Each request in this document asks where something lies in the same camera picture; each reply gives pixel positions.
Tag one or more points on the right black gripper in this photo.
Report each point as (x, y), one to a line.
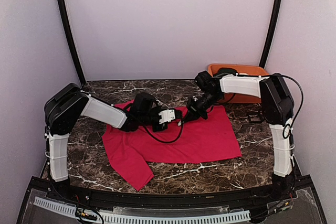
(192, 106)

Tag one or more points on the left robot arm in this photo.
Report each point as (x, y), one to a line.
(64, 109)

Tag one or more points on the red t-shirt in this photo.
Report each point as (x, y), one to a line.
(199, 141)

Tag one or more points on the dark green garment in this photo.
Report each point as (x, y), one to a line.
(223, 71)

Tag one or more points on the black front rail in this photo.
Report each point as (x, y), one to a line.
(251, 198)

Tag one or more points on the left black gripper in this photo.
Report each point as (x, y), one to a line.
(158, 128)

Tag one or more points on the orange plastic basin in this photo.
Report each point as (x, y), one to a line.
(242, 89)

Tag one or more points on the white slotted cable duct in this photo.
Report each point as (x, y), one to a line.
(145, 215)

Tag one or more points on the right black frame post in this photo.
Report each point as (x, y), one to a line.
(270, 33)

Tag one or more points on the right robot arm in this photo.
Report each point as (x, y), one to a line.
(277, 108)

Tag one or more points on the black frame post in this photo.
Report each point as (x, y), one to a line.
(270, 33)
(70, 41)

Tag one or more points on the left black frame post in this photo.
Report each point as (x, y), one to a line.
(70, 41)

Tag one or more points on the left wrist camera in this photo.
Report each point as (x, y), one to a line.
(169, 115)

